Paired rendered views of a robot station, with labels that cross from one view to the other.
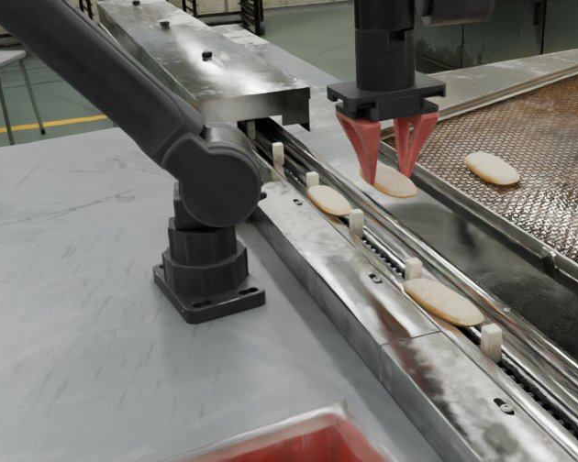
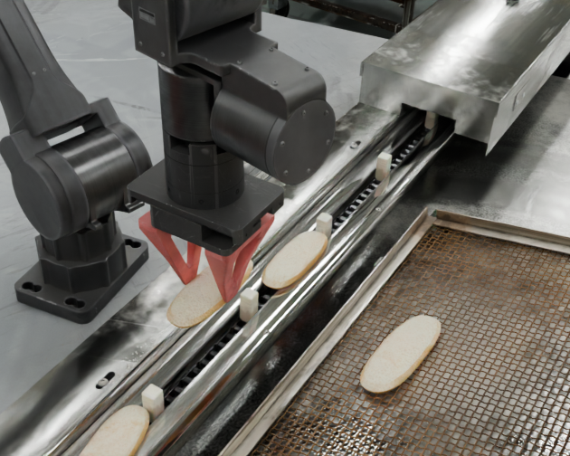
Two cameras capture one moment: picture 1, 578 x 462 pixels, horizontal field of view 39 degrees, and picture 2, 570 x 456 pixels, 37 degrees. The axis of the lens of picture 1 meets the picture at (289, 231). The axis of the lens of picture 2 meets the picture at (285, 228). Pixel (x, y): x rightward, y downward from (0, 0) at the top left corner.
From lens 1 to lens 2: 0.73 m
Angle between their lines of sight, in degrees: 43
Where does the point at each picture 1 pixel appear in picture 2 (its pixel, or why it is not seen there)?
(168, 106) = (18, 95)
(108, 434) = not seen: outside the picture
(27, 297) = (4, 187)
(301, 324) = not seen: hidden behind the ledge
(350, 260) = (137, 343)
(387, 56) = (170, 161)
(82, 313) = not seen: outside the picture
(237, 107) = (404, 88)
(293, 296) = not seen: hidden behind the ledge
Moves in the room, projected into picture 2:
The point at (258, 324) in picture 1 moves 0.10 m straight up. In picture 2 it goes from (42, 339) to (25, 257)
